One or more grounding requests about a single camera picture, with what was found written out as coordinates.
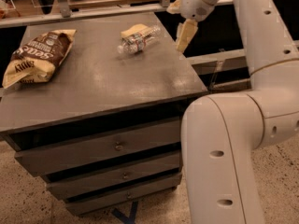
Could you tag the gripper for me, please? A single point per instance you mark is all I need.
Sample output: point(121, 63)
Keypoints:
point(193, 6)

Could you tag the clear plastic water bottle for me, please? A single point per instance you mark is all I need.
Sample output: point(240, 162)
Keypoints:
point(137, 42)

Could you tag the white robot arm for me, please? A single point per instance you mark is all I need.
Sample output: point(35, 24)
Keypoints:
point(220, 131)

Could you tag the brown chip bag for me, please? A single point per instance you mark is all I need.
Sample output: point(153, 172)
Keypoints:
point(37, 60)

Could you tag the yellow sponge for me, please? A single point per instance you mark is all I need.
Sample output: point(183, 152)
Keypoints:
point(132, 30)

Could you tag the grey drawer cabinet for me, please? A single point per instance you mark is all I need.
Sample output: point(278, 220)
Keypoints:
point(98, 92)

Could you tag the middle grey drawer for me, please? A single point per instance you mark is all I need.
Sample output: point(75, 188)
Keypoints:
point(93, 181)

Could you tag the grey drawer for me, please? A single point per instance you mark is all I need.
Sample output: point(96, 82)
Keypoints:
point(131, 193)
point(56, 158)
point(93, 181)

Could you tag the top grey drawer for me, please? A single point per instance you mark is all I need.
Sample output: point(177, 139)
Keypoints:
point(56, 158)

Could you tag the bottom grey drawer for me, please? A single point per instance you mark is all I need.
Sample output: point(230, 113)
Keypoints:
point(131, 193)

